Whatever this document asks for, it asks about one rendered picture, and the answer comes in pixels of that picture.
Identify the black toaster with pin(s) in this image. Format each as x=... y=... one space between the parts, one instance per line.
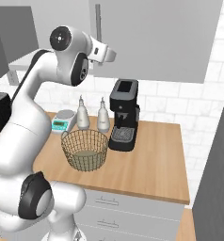
x=0 y=111

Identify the white oil bottle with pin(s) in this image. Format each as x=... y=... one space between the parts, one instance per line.
x=83 y=116
x=103 y=120

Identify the grey range hood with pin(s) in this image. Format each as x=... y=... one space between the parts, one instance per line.
x=13 y=31

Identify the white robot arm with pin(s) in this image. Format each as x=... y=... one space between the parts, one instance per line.
x=26 y=138

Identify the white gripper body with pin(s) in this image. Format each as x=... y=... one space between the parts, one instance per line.
x=110 y=55

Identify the tall dark grey cabinet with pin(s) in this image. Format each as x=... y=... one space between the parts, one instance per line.
x=216 y=175

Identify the grey drawer front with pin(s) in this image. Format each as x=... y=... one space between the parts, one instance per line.
x=132 y=229
x=139 y=205

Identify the grey wall cabinet door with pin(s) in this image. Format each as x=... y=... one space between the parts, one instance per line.
x=60 y=12
x=154 y=37

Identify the black coffee machine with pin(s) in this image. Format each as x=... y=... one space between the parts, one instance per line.
x=124 y=119

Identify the white teal kitchen scale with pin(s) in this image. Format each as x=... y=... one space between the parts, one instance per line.
x=63 y=121

